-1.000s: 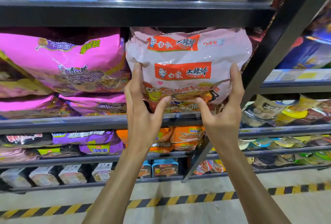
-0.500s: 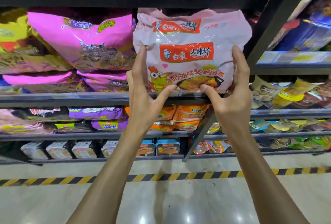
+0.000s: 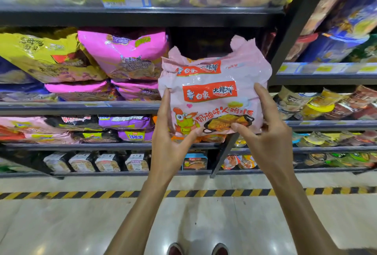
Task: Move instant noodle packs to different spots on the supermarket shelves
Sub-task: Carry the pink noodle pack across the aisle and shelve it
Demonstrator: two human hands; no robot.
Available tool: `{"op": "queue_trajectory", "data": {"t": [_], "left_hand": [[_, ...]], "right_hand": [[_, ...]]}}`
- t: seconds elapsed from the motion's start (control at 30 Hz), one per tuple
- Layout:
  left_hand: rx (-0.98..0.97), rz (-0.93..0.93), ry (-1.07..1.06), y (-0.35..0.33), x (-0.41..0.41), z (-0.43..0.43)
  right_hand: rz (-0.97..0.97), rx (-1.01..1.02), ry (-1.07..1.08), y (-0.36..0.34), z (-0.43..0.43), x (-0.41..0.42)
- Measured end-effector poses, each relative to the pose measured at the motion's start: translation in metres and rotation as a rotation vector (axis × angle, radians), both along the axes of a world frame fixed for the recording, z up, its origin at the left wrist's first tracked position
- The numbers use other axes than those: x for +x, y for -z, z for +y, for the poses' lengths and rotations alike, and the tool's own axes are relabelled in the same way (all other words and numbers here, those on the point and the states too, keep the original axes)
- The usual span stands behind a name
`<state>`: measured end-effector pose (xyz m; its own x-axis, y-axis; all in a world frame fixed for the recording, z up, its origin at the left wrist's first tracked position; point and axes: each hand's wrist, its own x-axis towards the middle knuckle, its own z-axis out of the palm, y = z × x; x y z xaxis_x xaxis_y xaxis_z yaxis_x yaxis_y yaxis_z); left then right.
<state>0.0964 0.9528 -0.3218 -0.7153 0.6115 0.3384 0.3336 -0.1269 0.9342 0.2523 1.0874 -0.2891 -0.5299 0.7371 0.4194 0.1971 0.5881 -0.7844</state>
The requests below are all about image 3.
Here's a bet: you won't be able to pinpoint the person's left hand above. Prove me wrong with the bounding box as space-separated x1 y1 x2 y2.
147 88 205 185

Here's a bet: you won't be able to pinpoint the person's right hand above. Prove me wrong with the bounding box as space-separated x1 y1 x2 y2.
231 83 298 188

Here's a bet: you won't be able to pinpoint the pink noodle multipack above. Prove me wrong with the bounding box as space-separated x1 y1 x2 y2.
158 35 273 137

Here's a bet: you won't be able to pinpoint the noodle packets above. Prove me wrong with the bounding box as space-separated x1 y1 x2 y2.
0 0 377 145

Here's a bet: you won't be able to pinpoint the black metal store shelving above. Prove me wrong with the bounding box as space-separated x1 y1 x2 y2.
0 0 377 179

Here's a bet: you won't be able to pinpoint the person's left forearm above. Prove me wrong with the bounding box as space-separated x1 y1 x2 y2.
104 174 176 255

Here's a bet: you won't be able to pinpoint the person's left shoe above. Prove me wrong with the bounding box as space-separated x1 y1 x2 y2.
166 243 185 255

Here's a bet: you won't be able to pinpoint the person's shoe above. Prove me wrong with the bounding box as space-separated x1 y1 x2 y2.
166 243 185 255
211 243 230 255

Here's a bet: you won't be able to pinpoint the person's right shoe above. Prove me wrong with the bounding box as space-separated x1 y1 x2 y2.
211 243 230 255

